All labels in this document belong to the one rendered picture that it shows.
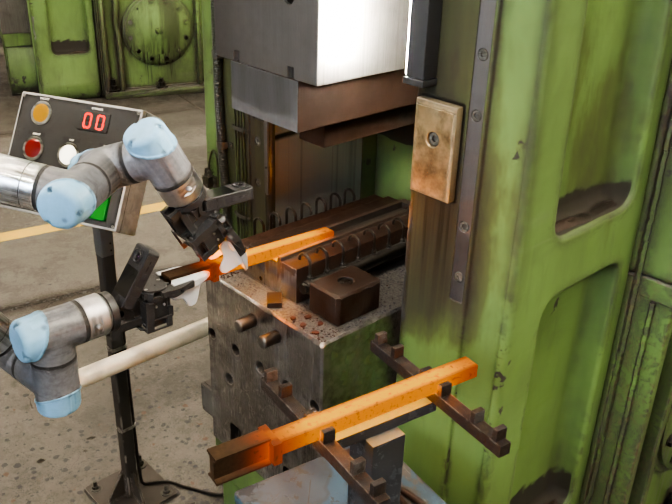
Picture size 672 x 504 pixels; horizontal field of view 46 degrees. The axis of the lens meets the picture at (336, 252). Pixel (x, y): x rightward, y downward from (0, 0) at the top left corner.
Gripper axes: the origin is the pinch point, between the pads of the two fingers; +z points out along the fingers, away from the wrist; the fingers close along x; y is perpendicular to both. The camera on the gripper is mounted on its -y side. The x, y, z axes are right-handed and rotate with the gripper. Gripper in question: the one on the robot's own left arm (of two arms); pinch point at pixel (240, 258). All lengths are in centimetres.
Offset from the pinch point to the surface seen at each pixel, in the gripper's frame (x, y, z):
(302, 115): 7.5, -22.0, -20.9
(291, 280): 6.1, -4.5, 8.2
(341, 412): 48, 15, -8
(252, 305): 1.1, 3.5, 10.3
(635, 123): 45, -66, 5
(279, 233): -9.6, -13.7, 11.3
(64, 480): -76, 60, 82
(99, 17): -443, -153, 131
